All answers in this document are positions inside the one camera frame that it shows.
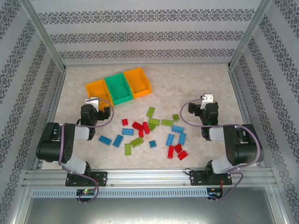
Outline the green plastic bin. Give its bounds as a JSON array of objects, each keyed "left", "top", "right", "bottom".
[{"left": 104, "top": 72, "right": 135, "bottom": 106}]

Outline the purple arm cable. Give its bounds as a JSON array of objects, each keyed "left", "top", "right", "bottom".
[
  {"left": 180, "top": 98, "right": 261, "bottom": 204},
  {"left": 57, "top": 97, "right": 115, "bottom": 205}
]

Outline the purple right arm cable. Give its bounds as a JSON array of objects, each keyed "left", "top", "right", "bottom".
[{"left": 180, "top": 98, "right": 261, "bottom": 204}]

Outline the small circuit board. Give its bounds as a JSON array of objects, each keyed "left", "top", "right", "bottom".
[
  {"left": 77, "top": 189, "right": 97, "bottom": 196},
  {"left": 208, "top": 189, "right": 223, "bottom": 199}
]

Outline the grey slotted cable duct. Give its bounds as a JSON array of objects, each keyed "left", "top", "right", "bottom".
[{"left": 31, "top": 188, "right": 208, "bottom": 198}]

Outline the orange plastic bin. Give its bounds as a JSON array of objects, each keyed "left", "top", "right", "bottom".
[
  {"left": 123, "top": 67, "right": 153, "bottom": 99},
  {"left": 85, "top": 78, "right": 112, "bottom": 110}
]

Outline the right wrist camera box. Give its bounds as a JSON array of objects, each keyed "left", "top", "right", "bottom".
[{"left": 200, "top": 93, "right": 215, "bottom": 110}]

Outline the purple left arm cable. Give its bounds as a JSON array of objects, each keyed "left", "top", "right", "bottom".
[{"left": 57, "top": 97, "right": 115, "bottom": 205}]

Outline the aluminium frame post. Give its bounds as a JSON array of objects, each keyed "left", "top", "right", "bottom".
[
  {"left": 227, "top": 0, "right": 273, "bottom": 70},
  {"left": 20, "top": 0, "right": 68, "bottom": 71}
]

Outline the grey metal shelf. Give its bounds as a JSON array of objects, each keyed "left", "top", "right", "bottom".
[{"left": 14, "top": 186, "right": 289, "bottom": 224}]

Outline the aluminium front rail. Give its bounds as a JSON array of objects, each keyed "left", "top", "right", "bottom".
[{"left": 22, "top": 168, "right": 278, "bottom": 188}]

